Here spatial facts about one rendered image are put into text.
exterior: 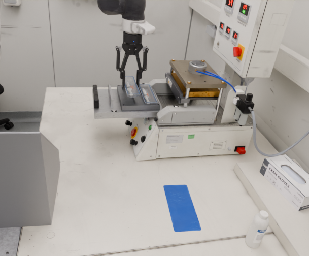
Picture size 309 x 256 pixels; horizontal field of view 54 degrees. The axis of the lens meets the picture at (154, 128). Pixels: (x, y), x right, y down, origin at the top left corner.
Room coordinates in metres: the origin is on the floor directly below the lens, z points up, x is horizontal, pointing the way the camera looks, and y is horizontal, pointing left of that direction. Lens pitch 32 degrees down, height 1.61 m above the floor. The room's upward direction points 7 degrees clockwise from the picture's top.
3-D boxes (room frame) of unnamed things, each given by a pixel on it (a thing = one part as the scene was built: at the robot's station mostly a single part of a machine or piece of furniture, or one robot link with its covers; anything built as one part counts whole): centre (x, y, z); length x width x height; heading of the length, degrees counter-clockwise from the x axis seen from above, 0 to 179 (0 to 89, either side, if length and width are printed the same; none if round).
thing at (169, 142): (1.27, -0.16, 0.84); 0.53 x 0.37 x 0.17; 106
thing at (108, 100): (1.21, 0.14, 0.97); 0.30 x 0.22 x 0.08; 106
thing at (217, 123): (1.30, -0.19, 0.93); 0.46 x 0.35 x 0.01; 106
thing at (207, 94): (1.28, -0.16, 1.07); 0.22 x 0.17 x 0.10; 16
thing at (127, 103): (1.22, 0.09, 0.98); 0.20 x 0.17 x 0.03; 16
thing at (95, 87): (1.17, 0.27, 0.99); 0.15 x 0.02 x 0.04; 16
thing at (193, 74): (1.28, -0.19, 1.08); 0.31 x 0.24 x 0.13; 16
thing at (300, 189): (0.95, -0.57, 0.83); 0.23 x 0.12 x 0.07; 25
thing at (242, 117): (1.11, -0.34, 1.05); 0.15 x 0.05 x 0.15; 16
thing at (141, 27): (1.20, 0.11, 1.30); 0.13 x 0.12 x 0.05; 16
